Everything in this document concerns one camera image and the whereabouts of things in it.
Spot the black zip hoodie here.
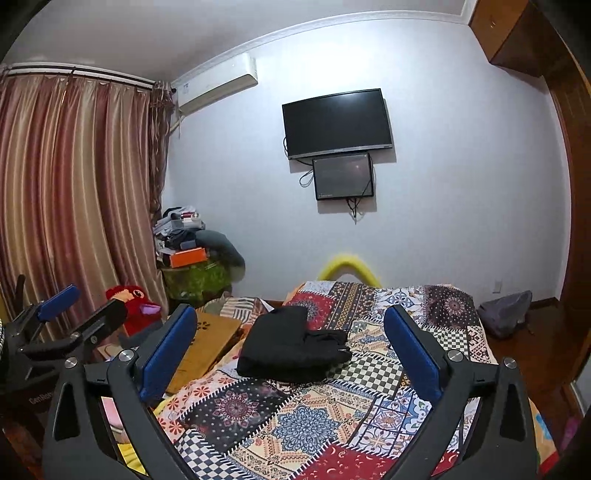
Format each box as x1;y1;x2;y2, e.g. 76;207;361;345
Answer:
236;306;353;384

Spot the pile of folded clothes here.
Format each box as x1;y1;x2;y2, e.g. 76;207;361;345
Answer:
152;205;205;255

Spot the yellow fleece blanket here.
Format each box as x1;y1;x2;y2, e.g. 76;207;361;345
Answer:
529;400;559;477

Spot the red plush toy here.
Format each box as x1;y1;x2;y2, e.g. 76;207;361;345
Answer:
105;285;162;336

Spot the green patterned storage box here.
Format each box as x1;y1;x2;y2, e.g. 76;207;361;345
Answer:
161;260;231;307

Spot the bamboo lap desk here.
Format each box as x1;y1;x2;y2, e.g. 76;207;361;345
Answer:
166;311;242;394

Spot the grey backpack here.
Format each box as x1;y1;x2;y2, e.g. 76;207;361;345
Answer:
477;290;533;339

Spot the orange box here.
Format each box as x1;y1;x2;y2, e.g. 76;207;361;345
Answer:
169;248;208;268

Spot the patchwork patterned quilt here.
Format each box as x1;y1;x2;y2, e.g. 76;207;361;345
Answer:
157;281;491;479

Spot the striped pink curtain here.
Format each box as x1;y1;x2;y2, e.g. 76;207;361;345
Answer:
1;74;173;340

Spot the grey pillow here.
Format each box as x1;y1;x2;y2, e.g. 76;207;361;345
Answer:
195;230;245;282

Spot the white air conditioner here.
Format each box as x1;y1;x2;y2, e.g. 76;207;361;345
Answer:
173;53;259;116

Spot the yellow curved bed rail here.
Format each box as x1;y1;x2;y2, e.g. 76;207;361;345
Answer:
318;254;382;288

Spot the small black wall monitor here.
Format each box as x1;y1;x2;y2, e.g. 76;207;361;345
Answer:
312;153;374;201

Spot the large black wall television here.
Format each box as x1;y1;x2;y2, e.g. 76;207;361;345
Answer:
281;89;394;160

